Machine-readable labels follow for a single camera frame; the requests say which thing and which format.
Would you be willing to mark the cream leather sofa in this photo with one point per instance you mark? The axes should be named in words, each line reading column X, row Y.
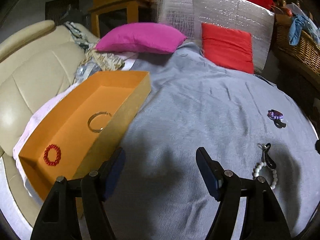
column 37, row 63

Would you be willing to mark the striped cloth on sofa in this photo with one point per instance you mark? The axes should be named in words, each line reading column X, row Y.
column 78, row 36

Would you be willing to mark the silver foil insulation mat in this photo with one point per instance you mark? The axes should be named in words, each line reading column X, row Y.
column 188, row 15

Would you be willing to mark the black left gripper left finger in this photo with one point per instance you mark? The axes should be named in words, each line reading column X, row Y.
column 58, row 218

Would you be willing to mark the wicker basket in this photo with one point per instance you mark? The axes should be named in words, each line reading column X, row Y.
column 303, row 57

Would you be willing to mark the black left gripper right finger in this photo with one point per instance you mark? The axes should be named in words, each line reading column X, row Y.
column 263, row 218

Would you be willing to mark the grey blanket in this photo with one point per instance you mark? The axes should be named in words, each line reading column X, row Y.
column 194, row 103

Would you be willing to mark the red pillow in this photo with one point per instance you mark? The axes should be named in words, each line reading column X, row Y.
column 228, row 48

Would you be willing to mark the magenta pillow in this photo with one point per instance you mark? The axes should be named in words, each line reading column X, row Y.
column 142, row 38

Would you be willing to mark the floral patterned cloth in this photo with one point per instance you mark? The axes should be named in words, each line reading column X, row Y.
column 106, row 61

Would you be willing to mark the silver metal bangle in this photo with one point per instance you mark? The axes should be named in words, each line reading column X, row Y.
column 98, row 121

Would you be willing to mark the orange cardboard box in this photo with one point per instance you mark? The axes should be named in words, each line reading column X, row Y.
column 62, row 144

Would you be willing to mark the blue cloth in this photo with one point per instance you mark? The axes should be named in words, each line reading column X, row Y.
column 302, row 23

